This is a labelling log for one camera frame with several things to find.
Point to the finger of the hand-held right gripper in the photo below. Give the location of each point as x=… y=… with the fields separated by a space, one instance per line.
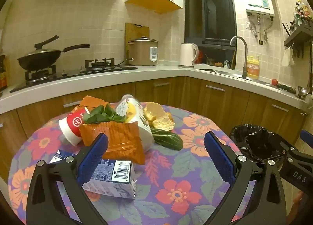
x=307 y=136
x=283 y=143

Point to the steel faucet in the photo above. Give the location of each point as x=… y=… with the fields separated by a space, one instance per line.
x=245 y=68

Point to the row of seasoning bottles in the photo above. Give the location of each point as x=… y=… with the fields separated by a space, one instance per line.
x=302 y=12

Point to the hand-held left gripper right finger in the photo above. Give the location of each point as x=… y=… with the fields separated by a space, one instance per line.
x=217 y=156

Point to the orange peel piece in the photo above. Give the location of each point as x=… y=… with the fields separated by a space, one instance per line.
x=163 y=123
x=150 y=112

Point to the white electric kettle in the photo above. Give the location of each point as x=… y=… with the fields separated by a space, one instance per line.
x=187 y=55

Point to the trash bin with black bag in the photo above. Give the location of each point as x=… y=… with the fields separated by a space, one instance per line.
x=251 y=139

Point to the dark green vegetable leaf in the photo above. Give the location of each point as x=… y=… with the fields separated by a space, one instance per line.
x=168 y=139

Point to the orange snack packet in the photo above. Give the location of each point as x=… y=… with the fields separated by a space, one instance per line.
x=122 y=141

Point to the green leafy vegetable scraps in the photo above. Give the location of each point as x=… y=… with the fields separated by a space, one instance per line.
x=102 y=117

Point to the white hanging cloth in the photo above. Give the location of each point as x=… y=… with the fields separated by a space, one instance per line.
x=287 y=57

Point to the green cucumber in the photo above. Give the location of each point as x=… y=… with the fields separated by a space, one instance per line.
x=286 y=88

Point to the blue white milk carton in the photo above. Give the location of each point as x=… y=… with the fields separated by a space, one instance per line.
x=117 y=183

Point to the brown rice cooker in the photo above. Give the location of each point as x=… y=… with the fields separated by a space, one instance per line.
x=141 y=52

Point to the wooden kitchen counter cabinets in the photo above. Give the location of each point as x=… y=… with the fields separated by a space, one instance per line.
x=215 y=97

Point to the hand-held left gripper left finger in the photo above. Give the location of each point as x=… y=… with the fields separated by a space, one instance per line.
x=93 y=159

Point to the steel ladle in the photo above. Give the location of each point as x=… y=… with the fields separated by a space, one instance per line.
x=305 y=90

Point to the black gas stove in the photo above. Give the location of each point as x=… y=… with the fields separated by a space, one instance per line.
x=73 y=73

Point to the black wall rack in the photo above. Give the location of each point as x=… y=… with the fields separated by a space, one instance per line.
x=299 y=35

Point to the black wok with lid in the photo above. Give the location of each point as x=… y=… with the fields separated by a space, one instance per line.
x=39 y=58

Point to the red container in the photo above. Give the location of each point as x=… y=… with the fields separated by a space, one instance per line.
x=200 y=57

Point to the dark window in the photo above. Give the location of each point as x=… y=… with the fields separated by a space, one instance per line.
x=210 y=12

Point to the dark sauce bottle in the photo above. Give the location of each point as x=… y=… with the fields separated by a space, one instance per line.
x=3 y=73

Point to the red white paper cup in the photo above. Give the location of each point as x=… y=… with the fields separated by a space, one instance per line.
x=71 y=127

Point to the torn orange packet piece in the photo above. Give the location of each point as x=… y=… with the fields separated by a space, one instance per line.
x=91 y=101

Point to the wooden cutting board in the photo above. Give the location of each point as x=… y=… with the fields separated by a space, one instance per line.
x=133 y=31

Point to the small mug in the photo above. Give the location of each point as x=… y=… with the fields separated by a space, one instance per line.
x=227 y=64

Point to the yellow detergent bottle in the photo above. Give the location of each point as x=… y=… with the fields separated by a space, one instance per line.
x=253 y=68

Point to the red tomato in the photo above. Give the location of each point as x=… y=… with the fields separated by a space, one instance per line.
x=274 y=82

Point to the floral tablecloth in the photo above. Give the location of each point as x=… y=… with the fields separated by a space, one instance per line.
x=171 y=166

